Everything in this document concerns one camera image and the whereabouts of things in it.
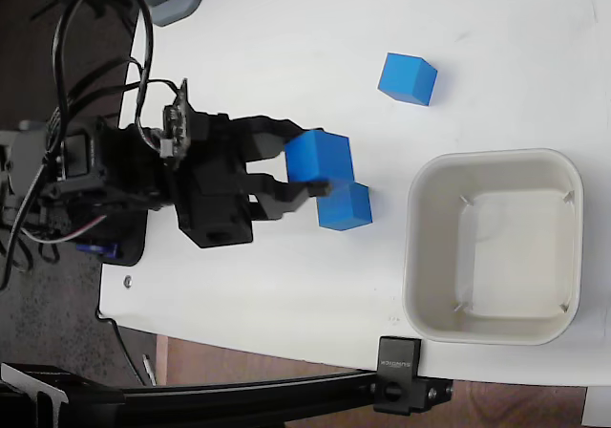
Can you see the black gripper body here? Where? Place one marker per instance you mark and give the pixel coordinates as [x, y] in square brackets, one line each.
[215, 194]

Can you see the blue cube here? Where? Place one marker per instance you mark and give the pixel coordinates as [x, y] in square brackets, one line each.
[346, 208]
[406, 79]
[320, 156]

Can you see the white square plastic bin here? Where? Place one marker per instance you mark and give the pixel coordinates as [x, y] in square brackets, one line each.
[501, 241]

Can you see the small metal screw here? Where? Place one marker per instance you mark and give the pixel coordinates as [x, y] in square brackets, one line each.
[128, 282]

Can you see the blue servo motor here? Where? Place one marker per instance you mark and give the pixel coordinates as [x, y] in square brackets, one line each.
[98, 250]

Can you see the black table clamp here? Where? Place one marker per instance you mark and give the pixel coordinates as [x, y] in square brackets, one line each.
[398, 375]

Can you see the small camera circuit board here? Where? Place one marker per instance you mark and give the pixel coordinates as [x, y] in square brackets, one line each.
[175, 122]

